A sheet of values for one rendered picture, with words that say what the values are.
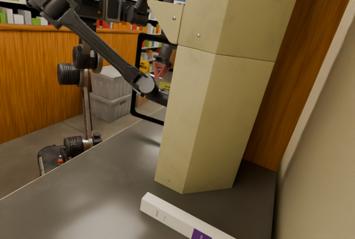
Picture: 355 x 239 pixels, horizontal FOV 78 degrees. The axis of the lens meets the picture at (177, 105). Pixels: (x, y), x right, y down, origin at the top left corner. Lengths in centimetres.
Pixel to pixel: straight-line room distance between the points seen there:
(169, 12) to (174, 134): 35
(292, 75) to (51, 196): 91
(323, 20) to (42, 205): 104
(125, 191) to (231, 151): 37
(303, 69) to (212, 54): 45
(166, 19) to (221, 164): 49
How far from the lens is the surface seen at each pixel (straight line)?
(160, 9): 65
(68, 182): 82
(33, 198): 79
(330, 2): 95
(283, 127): 100
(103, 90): 302
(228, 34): 60
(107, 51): 85
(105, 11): 150
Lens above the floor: 148
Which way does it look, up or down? 22 degrees down
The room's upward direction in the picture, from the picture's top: 11 degrees clockwise
